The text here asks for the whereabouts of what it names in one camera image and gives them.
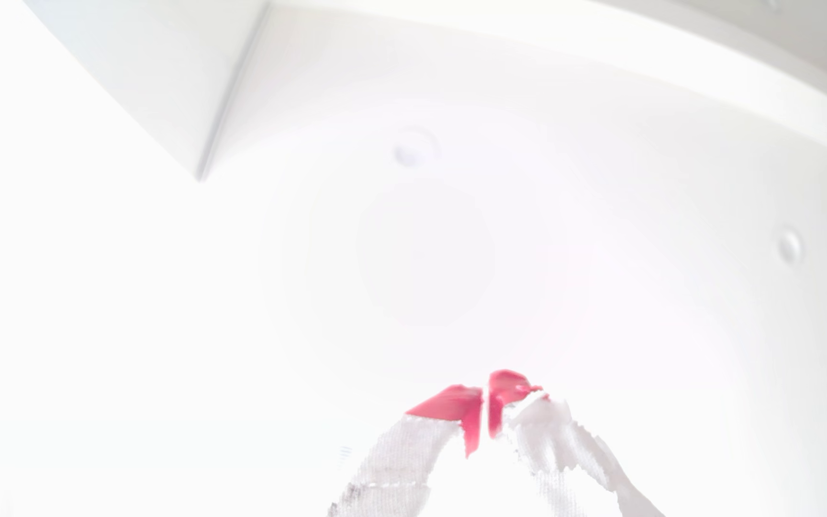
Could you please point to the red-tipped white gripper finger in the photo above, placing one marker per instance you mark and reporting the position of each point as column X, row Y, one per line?
column 413, row 449
column 553, row 431

